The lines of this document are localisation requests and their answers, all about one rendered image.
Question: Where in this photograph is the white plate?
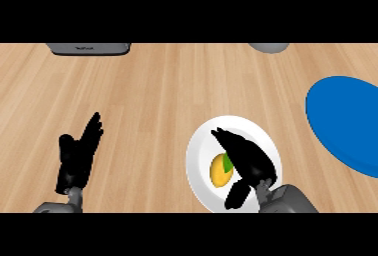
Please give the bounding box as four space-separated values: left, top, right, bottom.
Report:
184 115 285 214

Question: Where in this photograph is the yellow lemon with green leaf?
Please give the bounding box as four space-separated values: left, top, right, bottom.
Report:
210 152 236 189

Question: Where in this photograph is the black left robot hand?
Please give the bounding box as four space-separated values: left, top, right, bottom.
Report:
53 111 105 196

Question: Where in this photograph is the dark grey appliance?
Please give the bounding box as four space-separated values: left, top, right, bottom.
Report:
44 43 133 57

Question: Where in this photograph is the blue plate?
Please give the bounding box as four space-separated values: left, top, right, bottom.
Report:
304 75 378 179

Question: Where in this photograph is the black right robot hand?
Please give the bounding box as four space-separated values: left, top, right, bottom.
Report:
210 127 279 211

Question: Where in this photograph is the grey round object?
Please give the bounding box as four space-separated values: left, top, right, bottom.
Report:
246 43 292 55

